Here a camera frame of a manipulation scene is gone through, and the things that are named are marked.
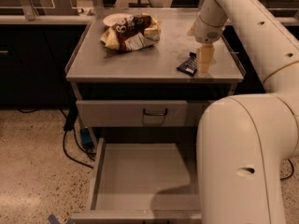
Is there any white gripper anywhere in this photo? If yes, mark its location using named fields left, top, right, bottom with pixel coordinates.
left=187, top=17, right=224, bottom=73

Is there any dark blue rxbar wrapper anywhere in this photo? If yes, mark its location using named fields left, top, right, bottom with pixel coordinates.
left=177, top=52, right=198, bottom=77

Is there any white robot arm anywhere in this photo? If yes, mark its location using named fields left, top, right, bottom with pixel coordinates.
left=194, top=0, right=299, bottom=224

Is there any grey metal drawer cabinet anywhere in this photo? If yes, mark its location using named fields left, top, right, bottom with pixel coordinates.
left=64, top=7, right=246, bottom=224

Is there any closed grey top drawer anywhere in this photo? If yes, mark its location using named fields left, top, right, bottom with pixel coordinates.
left=76, top=99, right=216, bottom=129

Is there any open grey lower drawer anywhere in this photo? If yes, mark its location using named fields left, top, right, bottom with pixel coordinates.
left=72, top=139, right=202, bottom=224

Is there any crumpled brown chip bag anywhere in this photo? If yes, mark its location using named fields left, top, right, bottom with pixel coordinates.
left=101, top=13, right=161, bottom=52

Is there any white round plate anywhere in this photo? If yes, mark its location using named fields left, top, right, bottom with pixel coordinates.
left=103, top=13, right=131, bottom=27

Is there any blue power adapter box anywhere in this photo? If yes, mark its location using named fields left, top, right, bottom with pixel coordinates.
left=79, top=128, right=93, bottom=147

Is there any long grey counter ledge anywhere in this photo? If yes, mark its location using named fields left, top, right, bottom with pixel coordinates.
left=0, top=14, right=299, bottom=27

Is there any blue tape on floor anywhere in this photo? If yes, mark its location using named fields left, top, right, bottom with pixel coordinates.
left=48, top=215, right=74, bottom=224

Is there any black floor cable left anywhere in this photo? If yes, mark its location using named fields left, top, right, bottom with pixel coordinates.
left=17, top=107, right=97, bottom=170

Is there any black floor cable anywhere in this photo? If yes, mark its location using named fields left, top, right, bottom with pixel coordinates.
left=17, top=107, right=97, bottom=170
left=279, top=158, right=295, bottom=181

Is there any black floor cable right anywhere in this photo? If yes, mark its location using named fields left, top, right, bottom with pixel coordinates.
left=279, top=158, right=295, bottom=181

